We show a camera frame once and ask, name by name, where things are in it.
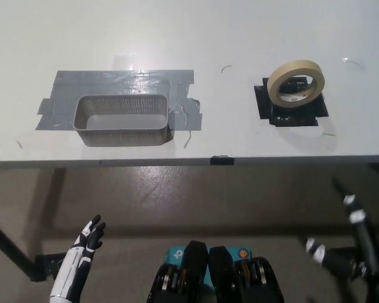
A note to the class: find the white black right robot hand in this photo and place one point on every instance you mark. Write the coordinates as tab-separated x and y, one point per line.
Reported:
363	240

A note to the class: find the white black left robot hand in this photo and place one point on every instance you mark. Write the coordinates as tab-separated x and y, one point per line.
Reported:
72	268

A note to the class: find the beige masking tape roll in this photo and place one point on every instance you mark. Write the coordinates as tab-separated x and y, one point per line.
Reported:
273	82

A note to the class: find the small grey perforated container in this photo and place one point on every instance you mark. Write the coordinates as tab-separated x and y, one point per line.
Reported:
120	134

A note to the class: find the black teal robot torso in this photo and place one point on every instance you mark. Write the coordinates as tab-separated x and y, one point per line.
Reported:
221	274

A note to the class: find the small black tape piece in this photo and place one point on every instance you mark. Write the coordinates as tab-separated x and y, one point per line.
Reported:
222	160

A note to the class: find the black table leg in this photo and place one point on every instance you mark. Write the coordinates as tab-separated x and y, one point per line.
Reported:
9	249

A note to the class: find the grey duct tape patch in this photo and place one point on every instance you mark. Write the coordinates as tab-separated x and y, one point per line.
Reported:
91	82

